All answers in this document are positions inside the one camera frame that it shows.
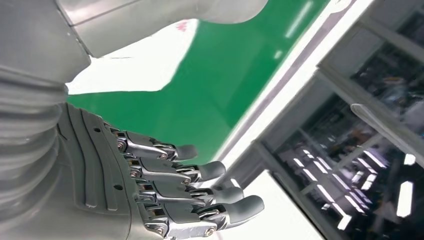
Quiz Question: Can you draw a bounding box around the green conveyor belt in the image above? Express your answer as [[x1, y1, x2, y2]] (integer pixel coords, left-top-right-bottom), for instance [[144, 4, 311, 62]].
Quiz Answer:
[[66, 0, 377, 167]]

